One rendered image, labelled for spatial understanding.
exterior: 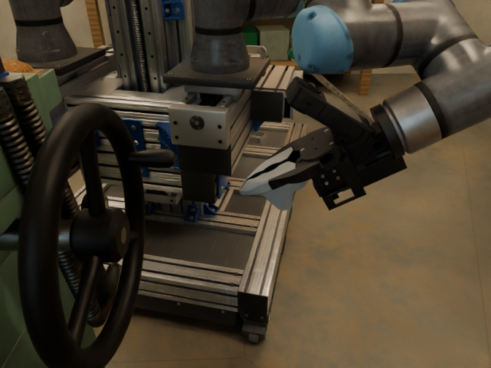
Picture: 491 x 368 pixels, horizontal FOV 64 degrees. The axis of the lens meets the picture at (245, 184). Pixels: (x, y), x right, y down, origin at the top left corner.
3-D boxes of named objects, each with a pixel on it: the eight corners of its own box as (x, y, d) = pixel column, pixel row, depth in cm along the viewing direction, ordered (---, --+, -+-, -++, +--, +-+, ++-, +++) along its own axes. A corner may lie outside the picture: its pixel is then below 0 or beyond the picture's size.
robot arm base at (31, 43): (42, 47, 116) (32, 11, 111) (88, 50, 113) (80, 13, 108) (4, 60, 104) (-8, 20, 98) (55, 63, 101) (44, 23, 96)
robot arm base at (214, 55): (201, 56, 107) (198, 17, 102) (254, 60, 104) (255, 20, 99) (181, 71, 95) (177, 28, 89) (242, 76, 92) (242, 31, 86)
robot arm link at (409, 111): (428, 97, 43) (404, 76, 50) (388, 116, 44) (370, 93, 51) (447, 150, 46) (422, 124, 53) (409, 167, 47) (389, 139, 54)
